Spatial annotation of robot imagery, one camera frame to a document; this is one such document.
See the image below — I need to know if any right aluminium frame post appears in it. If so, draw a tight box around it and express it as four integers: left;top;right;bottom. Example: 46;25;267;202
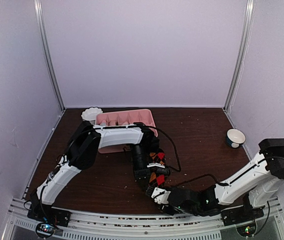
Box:
224;0;255;113

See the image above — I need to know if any aluminium frame post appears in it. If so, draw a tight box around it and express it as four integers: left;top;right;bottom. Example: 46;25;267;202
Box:
224;0;255;113
34;0;66;112

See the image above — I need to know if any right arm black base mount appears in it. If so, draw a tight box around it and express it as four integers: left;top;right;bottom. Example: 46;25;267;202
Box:
221;204;264;226

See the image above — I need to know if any black red argyle sock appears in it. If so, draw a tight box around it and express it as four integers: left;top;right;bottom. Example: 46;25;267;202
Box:
139;148;170;191

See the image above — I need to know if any pink divided organizer tray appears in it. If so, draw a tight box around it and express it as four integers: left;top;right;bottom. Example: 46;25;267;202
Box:
96;109;156;154

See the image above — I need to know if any left aluminium frame post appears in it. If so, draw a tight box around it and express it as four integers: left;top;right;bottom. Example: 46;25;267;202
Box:
34;0;66;112

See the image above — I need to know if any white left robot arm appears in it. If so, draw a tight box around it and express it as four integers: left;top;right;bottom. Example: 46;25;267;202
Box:
31;122;170;222

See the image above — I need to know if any white dark blue cup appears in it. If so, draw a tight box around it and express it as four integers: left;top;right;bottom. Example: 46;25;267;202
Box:
226;128;246;149

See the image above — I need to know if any front aluminium rail base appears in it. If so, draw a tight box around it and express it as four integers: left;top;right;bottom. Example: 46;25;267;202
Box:
5;196;284;240

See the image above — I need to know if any white scalloped ceramic bowl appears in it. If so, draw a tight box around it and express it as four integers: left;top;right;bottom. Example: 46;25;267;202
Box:
81;107;103;125

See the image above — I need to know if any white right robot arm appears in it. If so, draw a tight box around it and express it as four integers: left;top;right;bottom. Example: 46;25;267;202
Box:
146;138;284;221

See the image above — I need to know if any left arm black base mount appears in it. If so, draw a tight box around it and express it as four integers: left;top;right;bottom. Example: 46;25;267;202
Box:
27;194;71;227

